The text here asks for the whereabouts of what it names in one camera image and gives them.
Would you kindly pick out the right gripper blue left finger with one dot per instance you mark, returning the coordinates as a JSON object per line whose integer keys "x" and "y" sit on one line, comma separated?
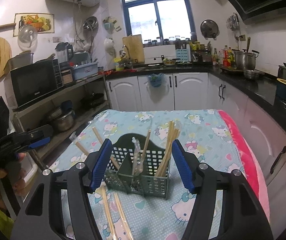
{"x": 95, "y": 166}

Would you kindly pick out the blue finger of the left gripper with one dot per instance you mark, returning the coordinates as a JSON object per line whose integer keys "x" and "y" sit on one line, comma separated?
{"x": 38, "y": 133}
{"x": 40, "y": 143}

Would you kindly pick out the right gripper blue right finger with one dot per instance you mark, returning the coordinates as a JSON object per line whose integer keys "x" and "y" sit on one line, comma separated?
{"x": 187, "y": 165}

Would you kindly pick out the dark green plastic utensil basket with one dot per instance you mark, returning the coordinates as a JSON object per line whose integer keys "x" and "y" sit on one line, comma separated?
{"x": 143, "y": 181}

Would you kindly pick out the person's left hand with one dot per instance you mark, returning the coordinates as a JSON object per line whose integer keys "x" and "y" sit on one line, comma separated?
{"x": 17, "y": 175}

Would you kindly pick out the white plastic drawer unit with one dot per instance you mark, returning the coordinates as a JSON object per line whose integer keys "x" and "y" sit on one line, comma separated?
{"x": 31, "y": 168}

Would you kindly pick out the steel pot on shelf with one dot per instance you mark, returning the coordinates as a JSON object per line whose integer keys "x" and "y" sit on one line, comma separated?
{"x": 61, "y": 120}

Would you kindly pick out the black microwave oven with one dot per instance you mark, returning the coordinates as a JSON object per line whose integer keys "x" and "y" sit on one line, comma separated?
{"x": 28, "y": 83}

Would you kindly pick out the blue dish rack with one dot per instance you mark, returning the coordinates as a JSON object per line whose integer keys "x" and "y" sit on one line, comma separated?
{"x": 85, "y": 70}

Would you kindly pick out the pink towel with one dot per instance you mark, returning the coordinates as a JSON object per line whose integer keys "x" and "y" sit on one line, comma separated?
{"x": 251, "y": 166}

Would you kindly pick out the black blender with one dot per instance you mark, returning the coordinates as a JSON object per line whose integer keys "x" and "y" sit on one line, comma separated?
{"x": 64, "y": 53}

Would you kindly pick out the large steel stock pot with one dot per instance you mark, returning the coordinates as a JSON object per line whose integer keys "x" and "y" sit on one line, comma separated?
{"x": 246, "y": 60}

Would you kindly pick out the wooden cutting board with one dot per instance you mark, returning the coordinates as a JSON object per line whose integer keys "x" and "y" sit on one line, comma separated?
{"x": 135, "y": 47}

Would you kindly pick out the fruit picture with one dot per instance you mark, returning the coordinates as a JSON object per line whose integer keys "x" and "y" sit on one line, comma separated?
{"x": 43, "y": 23}

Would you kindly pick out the hanging pot lid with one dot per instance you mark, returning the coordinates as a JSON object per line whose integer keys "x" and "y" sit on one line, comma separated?
{"x": 209, "y": 29}

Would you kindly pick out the blue framed window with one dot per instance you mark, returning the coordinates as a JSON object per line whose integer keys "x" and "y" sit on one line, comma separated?
{"x": 158, "y": 19}

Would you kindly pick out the glass lid on wall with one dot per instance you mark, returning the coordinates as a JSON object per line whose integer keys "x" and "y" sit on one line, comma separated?
{"x": 27, "y": 36}

